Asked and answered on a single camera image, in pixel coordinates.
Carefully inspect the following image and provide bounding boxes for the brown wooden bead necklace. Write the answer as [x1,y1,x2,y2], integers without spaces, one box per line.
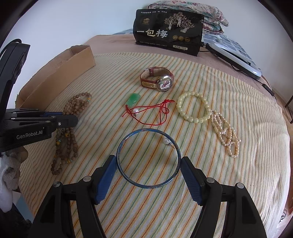
[50,92,92,176]

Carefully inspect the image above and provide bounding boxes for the pink pearl necklace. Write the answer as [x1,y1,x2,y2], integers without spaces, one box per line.
[209,109,241,158]

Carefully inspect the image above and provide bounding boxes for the green jade pendant red cord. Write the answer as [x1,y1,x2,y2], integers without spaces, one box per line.
[121,92,175,127]

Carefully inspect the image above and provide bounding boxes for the red strap wristwatch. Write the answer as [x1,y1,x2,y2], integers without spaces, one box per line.
[140,66,174,92]

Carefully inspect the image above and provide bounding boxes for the pale yellow bead bracelet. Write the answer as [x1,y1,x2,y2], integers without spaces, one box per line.
[176,91,212,124]

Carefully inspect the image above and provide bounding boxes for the white gloved left hand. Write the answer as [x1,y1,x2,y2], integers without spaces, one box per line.
[1,146,28,213]

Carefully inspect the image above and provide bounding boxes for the brown cardboard box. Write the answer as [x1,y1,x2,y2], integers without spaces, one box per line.
[15,45,95,110]

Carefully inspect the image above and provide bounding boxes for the striped yellow towel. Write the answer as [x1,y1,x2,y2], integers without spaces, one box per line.
[20,53,290,237]

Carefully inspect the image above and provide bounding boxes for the white pearl earring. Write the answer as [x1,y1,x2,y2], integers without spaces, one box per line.
[163,138,175,149]

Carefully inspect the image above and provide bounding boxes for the black plum snack bag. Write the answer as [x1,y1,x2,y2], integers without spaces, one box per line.
[133,9,204,56]

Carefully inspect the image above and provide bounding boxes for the folded floral quilt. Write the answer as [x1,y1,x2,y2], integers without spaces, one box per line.
[147,1,229,35]

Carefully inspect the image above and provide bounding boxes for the black power cable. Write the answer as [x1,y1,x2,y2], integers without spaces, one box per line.
[200,42,277,97]

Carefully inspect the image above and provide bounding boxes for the white ring light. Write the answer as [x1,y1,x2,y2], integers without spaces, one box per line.
[206,43,262,80]

